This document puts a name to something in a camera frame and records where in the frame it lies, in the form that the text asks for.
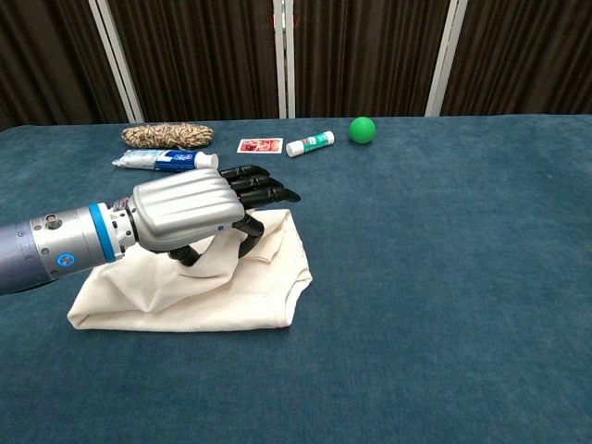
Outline green ball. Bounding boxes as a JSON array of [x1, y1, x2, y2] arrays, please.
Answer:
[[348, 116, 377, 146]]

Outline green white glue stick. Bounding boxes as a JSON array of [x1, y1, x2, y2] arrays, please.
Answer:
[[285, 130, 335, 159]]

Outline beige braided rope bundle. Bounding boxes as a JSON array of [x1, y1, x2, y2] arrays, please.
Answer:
[[121, 122, 216, 150]]

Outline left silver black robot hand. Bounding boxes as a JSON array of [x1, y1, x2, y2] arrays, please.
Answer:
[[124, 164, 302, 268]]

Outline white T-shirt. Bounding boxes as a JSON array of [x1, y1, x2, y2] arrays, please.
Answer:
[[67, 207, 314, 333]]

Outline blue white toothpaste tube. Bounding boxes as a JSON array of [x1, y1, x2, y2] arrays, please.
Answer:
[[111, 148, 220, 175]]

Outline red playing card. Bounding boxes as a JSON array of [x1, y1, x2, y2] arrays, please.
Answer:
[[236, 137, 284, 154]]

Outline dark folding screen panel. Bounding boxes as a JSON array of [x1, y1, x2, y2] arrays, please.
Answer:
[[99, 0, 286, 124], [282, 0, 459, 119], [434, 0, 592, 117], [0, 0, 135, 131]]

